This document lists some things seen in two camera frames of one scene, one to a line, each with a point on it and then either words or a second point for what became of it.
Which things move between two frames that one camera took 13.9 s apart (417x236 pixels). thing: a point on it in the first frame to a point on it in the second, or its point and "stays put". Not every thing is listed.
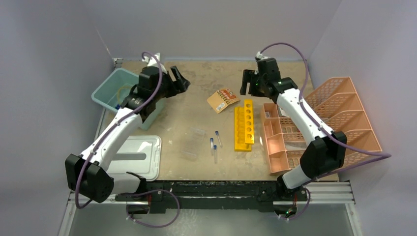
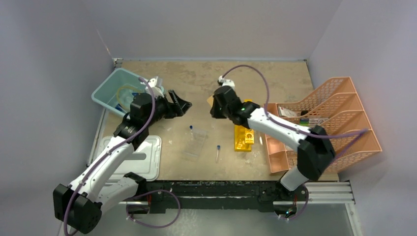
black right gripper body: [259, 83] to [220, 112]
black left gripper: [181, 84] to [176, 109]
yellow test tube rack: [244, 127] stays put
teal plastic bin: [111, 91] stays put
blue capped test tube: [217, 132] to [191, 127]
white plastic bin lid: [138, 155] stays put
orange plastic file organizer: [337, 106] stays put
